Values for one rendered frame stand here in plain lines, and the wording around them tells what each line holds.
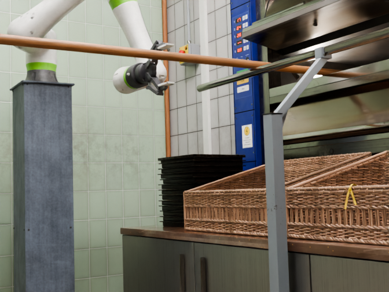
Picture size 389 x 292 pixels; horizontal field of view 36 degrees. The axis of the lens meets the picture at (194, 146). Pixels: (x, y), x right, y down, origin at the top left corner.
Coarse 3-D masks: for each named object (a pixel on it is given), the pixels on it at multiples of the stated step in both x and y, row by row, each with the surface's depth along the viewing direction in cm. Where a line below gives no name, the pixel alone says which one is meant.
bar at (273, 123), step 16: (384, 32) 165; (320, 48) 185; (336, 48) 181; (272, 64) 206; (288, 64) 199; (320, 64) 185; (224, 80) 230; (240, 80) 223; (304, 80) 180; (288, 96) 177; (272, 112) 171; (272, 128) 171; (272, 144) 170; (272, 160) 170; (272, 176) 170; (272, 192) 170; (272, 208) 170; (272, 224) 170; (272, 240) 170; (272, 256) 170; (272, 272) 170; (288, 272) 170; (272, 288) 170; (288, 288) 169
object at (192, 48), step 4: (188, 44) 311; (192, 44) 312; (196, 44) 313; (180, 48) 317; (184, 48) 313; (188, 48) 310; (192, 48) 311; (196, 48) 313; (188, 52) 310; (192, 52) 311; (196, 52) 313; (180, 64) 317; (184, 64) 317; (188, 64) 317; (192, 64) 317
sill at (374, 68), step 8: (368, 64) 218; (376, 64) 214; (384, 64) 211; (336, 72) 231; (344, 72) 227; (352, 72) 224; (360, 72) 221; (368, 72) 218; (376, 72) 215; (312, 80) 242; (320, 80) 238; (328, 80) 235; (336, 80) 231; (344, 80) 228; (272, 88) 264; (280, 88) 259; (288, 88) 254; (272, 96) 263
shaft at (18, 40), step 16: (48, 48) 176; (64, 48) 178; (80, 48) 181; (96, 48) 183; (112, 48) 186; (128, 48) 190; (208, 64) 208; (224, 64) 210; (240, 64) 214; (256, 64) 218
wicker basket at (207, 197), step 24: (264, 168) 253; (288, 168) 249; (312, 168) 235; (336, 168) 202; (192, 192) 227; (216, 192) 212; (240, 192) 200; (264, 192) 188; (192, 216) 233; (216, 216) 213; (240, 216) 200; (264, 216) 252; (336, 216) 201
